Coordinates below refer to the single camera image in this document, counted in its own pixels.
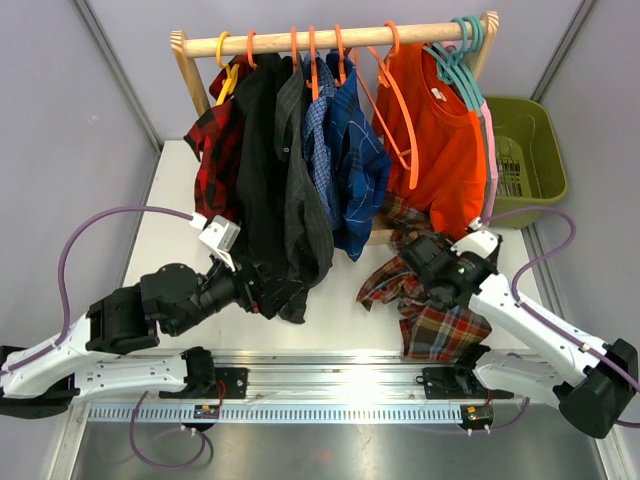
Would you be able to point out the teal hanger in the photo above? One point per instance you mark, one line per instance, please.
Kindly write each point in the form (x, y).
(450, 75)
(462, 65)
(472, 39)

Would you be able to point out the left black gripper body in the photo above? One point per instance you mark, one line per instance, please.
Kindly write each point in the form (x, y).
(251, 298)

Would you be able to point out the orange hanger of blue shirt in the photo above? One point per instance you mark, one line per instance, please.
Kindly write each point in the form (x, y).
(339, 81)

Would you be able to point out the grey t-shirt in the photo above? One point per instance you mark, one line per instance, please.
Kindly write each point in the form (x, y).
(488, 196)

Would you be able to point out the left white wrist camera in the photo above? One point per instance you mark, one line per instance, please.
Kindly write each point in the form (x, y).
(218, 235)

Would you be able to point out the orange t-shirt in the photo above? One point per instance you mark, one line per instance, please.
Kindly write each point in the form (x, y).
(435, 143)

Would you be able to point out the light blue checked shirt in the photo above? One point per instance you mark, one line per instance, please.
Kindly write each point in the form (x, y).
(316, 149)

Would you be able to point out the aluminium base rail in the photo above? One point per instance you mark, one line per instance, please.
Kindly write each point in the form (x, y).
(358, 387)

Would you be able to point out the brown red plaid shirt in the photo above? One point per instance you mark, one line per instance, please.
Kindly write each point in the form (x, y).
(429, 331)

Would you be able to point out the orange hanger of checked shirt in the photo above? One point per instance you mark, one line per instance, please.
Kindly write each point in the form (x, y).
(313, 82)

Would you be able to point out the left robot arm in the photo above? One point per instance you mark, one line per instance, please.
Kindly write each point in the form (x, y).
(101, 354)

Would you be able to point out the orange hanger of black shirt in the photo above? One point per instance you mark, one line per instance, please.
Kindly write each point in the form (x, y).
(250, 54)

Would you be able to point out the dark pinstripe shirt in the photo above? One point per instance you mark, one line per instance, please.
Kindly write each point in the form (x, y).
(308, 239)

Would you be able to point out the wooden clothes rack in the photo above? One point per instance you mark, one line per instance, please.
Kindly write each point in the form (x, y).
(187, 51)

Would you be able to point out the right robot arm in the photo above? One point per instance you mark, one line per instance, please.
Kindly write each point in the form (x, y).
(588, 380)

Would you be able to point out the pink t-shirt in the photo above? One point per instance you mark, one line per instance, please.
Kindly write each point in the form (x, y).
(492, 149)

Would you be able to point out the dark blue plaid shirt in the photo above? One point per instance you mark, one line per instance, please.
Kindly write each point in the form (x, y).
(359, 164)

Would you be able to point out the yellow plastic hanger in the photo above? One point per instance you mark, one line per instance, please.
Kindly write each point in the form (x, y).
(231, 71)

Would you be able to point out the orange hanger of pinstripe shirt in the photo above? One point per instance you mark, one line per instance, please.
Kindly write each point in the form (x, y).
(294, 48)

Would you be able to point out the green plastic basket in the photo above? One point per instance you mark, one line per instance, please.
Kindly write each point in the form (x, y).
(531, 173)

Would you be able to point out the red black plaid shirt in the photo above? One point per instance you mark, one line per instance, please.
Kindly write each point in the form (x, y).
(216, 140)

